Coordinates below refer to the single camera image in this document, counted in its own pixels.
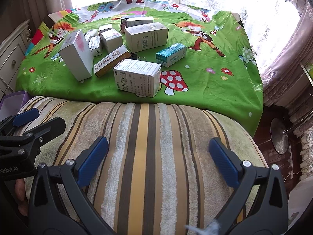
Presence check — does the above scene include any person's left hand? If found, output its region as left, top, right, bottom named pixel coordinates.
left=14, top=178, right=30, bottom=217

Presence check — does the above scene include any round metal stand base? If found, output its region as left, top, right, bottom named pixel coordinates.
left=270, top=114, right=313, bottom=155

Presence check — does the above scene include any white box yellow print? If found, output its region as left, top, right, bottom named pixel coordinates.
left=94, top=44, right=132, bottom=79

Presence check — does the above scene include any small white box brown print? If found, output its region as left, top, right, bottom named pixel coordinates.
left=100, top=29, right=123, bottom=54

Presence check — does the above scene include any pink patterned curtain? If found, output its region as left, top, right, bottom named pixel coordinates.
left=259, top=0, right=313, bottom=108

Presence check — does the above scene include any green cartoon printed cloth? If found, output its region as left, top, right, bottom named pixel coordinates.
left=15, top=0, right=264, bottom=137

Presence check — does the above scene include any white plastic case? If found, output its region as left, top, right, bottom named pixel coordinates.
left=84, top=29, right=99, bottom=42

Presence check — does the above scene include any purple cardboard box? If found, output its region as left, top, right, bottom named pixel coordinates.
left=0, top=90, right=29, bottom=120

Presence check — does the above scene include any teal box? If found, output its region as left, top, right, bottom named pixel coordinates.
left=156, top=42, right=187, bottom=68

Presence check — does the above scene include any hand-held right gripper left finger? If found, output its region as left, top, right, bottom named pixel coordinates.
left=27, top=136, right=115, bottom=235

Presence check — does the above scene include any white box pink mark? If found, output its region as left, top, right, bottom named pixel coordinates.
left=59, top=29, right=94, bottom=82

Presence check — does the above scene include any white carved dresser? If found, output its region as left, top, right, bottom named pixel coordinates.
left=0, top=20, right=31, bottom=101

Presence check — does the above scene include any white medicine box red figure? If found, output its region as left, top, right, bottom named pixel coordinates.
left=113, top=59, right=162, bottom=98

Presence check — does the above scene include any pink brown curtain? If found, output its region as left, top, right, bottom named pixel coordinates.
left=23, top=0, right=74, bottom=40

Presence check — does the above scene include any black box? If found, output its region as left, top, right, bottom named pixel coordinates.
left=121, top=15, right=145, bottom=25

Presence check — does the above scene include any white box blue print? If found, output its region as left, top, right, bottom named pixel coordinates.
left=124, top=22, right=169, bottom=53

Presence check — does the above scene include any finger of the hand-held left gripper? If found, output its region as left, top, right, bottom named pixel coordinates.
left=0, top=117, right=67, bottom=157
left=0, top=108, right=40, bottom=137

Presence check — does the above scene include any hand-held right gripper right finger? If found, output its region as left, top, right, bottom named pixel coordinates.
left=208, top=137, right=289, bottom=235

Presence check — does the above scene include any long white box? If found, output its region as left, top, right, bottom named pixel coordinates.
left=126, top=16, right=154, bottom=28

